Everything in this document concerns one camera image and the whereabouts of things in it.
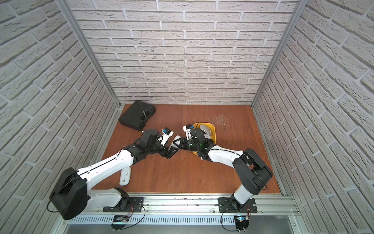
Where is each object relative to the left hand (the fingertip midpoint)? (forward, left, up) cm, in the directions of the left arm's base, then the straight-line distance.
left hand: (174, 143), depth 82 cm
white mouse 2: (-15, +28, -12) cm, 34 cm away
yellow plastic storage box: (+10, -25, -7) cm, 28 cm away
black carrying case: (+30, +32, -11) cm, 45 cm away
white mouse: (+3, -1, +2) cm, 4 cm away
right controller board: (-36, -35, -13) cm, 52 cm away
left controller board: (-34, +26, -13) cm, 45 cm away
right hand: (+2, -1, -1) cm, 2 cm away
